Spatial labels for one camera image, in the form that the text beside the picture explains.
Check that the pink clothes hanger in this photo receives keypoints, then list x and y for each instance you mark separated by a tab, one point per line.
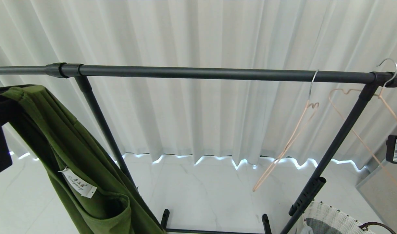
282	146
364	141

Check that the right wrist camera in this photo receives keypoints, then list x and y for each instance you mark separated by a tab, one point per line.
390	149

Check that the black clothes rack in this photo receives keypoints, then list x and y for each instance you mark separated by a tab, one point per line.
217	73

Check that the white curtain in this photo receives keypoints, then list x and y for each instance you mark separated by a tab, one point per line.
185	32

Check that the green long-sleeved shirt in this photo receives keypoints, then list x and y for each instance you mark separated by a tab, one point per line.
71	146

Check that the white laundry basket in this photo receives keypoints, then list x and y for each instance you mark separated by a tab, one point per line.
328	214

